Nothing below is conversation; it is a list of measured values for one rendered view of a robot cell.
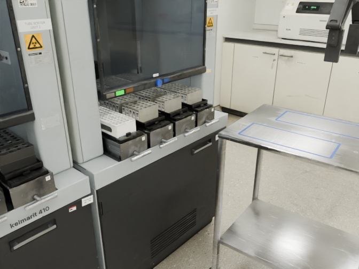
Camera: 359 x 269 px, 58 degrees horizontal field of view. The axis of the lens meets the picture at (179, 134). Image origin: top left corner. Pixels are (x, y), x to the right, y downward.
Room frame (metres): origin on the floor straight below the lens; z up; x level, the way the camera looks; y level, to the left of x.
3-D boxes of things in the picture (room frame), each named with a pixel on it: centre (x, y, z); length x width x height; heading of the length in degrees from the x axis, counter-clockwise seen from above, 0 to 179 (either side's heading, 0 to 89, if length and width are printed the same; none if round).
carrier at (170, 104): (1.42, 0.04, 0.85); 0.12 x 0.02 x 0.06; 137
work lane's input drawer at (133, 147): (1.35, 0.41, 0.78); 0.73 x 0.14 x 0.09; 48
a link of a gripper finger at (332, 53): (0.72, -0.33, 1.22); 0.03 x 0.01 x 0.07; 48
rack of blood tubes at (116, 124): (1.26, 0.31, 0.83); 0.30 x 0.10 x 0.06; 48
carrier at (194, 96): (1.54, -0.07, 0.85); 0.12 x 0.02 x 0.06; 137
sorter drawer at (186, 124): (1.58, 0.21, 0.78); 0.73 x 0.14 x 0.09; 48
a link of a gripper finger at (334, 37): (0.71, -0.32, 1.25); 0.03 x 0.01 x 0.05; 138
